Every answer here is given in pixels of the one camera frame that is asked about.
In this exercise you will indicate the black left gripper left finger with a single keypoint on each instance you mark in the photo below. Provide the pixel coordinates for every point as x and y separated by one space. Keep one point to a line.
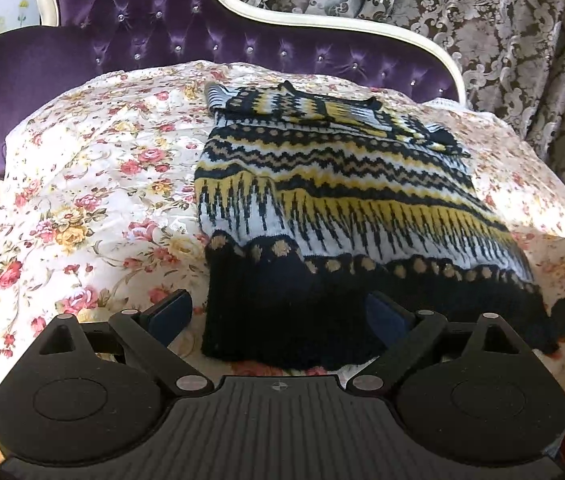
145 337

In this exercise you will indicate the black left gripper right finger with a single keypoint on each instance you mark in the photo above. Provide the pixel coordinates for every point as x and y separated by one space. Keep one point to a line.
408 337

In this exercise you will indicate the purple tufted velvet headboard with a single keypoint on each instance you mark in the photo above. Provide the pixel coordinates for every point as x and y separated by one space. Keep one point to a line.
78 40

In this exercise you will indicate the floral bedspread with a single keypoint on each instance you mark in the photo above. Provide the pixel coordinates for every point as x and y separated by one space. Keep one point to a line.
97 212

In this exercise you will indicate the yellow black patterned knit sweater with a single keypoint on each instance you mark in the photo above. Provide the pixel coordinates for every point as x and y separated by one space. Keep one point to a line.
312 203

